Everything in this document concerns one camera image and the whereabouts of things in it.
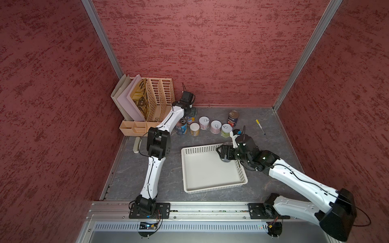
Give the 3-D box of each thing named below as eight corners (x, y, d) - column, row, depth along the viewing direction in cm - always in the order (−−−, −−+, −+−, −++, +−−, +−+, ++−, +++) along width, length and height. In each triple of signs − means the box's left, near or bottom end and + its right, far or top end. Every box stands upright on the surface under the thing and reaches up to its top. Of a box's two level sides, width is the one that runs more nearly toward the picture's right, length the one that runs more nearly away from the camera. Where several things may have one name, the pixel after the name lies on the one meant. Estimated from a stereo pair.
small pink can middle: (210, 133, 106) (211, 129, 102) (210, 124, 112) (210, 119, 108) (221, 133, 106) (222, 129, 102) (220, 124, 112) (221, 119, 108)
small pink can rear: (198, 129, 108) (198, 125, 104) (198, 121, 114) (198, 116, 109) (209, 129, 108) (209, 125, 104) (208, 121, 114) (209, 116, 109)
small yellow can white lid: (189, 135, 105) (189, 130, 100) (190, 128, 109) (189, 122, 104) (199, 135, 105) (199, 130, 100) (199, 128, 109) (199, 122, 104)
